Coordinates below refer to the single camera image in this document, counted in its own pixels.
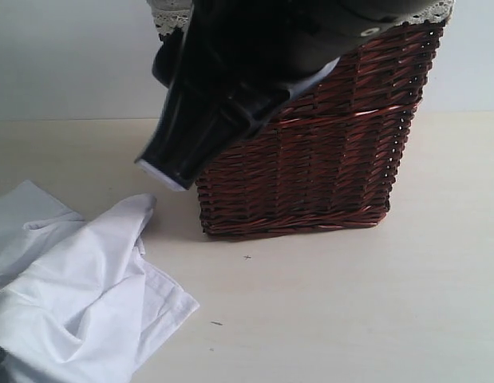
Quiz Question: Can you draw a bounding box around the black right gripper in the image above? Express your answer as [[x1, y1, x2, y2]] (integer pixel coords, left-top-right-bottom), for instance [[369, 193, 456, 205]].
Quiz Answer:
[[134, 0, 343, 192]]

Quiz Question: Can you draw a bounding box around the white t-shirt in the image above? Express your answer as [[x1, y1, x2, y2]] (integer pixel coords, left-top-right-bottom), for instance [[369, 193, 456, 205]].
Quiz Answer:
[[0, 180, 199, 382]]

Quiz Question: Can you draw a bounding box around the dark brown wicker basket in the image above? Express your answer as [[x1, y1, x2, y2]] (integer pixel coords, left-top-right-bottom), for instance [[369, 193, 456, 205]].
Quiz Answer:
[[192, 22, 445, 239]]

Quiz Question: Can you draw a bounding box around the white lace crochet cloth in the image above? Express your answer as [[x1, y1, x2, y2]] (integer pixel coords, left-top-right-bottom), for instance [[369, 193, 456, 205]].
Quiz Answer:
[[147, 0, 455, 38]]

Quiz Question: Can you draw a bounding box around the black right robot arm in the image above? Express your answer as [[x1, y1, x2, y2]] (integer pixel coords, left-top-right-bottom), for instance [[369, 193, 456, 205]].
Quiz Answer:
[[136, 1, 429, 191]]

